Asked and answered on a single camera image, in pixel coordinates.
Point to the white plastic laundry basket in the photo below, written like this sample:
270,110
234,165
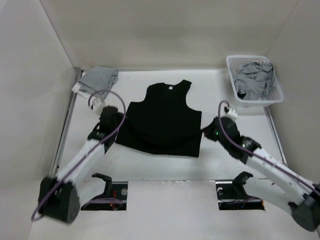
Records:
276,96

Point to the grey tank top in basket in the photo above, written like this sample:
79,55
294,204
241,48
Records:
253,80

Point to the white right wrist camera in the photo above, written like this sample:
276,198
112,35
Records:
230,113

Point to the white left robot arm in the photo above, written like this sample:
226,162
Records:
75,186

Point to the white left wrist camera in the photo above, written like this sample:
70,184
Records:
97,106

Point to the folded grey tank top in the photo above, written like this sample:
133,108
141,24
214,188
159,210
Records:
99,81

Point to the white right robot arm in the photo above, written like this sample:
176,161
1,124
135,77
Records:
285,189

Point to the black tank top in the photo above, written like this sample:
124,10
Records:
163,124

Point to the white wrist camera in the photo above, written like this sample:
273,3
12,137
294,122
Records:
97,106
230,113

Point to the folded white tank top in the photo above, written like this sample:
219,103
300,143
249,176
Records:
76,89

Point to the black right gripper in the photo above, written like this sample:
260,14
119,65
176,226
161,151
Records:
208,130

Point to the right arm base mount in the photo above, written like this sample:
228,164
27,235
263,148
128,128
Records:
231,195

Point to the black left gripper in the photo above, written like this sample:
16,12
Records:
120,116

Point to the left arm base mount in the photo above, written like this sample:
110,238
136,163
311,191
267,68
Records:
101,193

